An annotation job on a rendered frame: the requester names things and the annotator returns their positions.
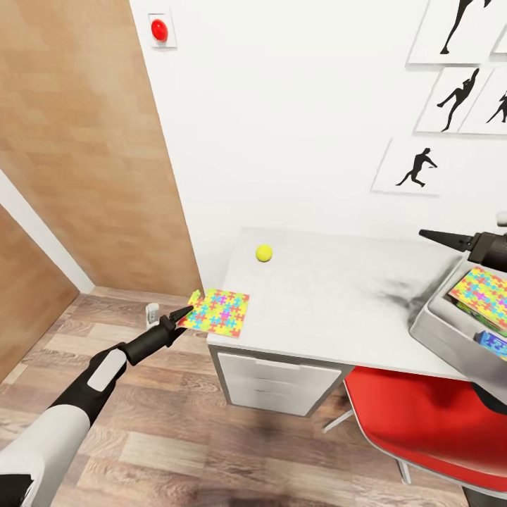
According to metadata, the tennis ball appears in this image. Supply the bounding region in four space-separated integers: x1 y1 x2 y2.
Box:
256 244 273 261

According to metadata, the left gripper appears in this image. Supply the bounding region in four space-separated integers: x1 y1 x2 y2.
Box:
138 306 195 356

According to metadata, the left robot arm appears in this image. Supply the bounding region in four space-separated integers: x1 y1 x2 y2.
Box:
0 303 195 507

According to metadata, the board game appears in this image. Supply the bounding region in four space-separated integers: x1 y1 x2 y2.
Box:
476 330 507 361
456 301 507 338

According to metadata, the jigsaw puzzle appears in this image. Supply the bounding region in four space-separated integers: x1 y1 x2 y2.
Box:
450 266 507 331
177 288 250 339

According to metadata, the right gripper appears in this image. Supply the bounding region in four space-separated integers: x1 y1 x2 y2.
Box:
418 230 507 273

